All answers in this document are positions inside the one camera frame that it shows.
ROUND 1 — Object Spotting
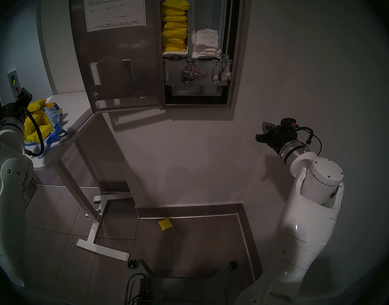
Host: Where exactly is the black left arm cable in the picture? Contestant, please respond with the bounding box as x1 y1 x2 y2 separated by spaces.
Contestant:
24 107 45 158

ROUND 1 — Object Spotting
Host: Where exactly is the green cable bundle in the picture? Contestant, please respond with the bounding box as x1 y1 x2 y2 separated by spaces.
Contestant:
124 273 157 305

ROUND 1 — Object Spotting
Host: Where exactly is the white instruction sheet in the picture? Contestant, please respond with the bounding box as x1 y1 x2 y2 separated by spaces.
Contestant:
83 0 147 33

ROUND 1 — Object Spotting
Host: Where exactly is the dark robot base platform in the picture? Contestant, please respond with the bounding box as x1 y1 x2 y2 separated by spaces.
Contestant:
131 260 255 305

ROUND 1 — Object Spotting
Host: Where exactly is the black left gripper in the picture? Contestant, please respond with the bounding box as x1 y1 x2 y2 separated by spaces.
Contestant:
1 87 33 121

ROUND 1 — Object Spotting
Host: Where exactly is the wall fire extinguisher cabinet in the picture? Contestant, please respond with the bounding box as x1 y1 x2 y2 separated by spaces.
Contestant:
7 69 22 100

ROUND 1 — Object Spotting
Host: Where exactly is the chrome dispensing mechanism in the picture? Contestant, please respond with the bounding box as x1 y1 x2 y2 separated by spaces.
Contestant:
181 58 202 84
212 58 232 85

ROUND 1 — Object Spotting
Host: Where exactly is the white table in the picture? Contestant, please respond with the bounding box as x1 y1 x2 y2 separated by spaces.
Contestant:
31 92 132 262

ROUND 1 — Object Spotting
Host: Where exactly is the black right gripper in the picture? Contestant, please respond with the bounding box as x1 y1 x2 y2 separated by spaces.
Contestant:
255 121 299 156

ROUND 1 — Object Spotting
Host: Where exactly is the black electronics box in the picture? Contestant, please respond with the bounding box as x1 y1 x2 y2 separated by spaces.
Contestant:
139 277 153 297

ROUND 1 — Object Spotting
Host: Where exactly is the stainless steel dispenser cabinet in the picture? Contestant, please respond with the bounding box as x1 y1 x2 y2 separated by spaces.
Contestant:
155 0 246 109

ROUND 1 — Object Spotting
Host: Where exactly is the blue plastic pad bag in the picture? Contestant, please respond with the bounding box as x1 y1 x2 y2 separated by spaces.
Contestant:
24 102 70 159

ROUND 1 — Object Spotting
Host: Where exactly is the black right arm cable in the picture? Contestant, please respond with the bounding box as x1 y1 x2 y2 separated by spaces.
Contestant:
295 126 323 155

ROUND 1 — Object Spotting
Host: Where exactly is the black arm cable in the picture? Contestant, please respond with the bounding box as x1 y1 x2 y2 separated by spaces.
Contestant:
24 107 45 158
295 126 323 155

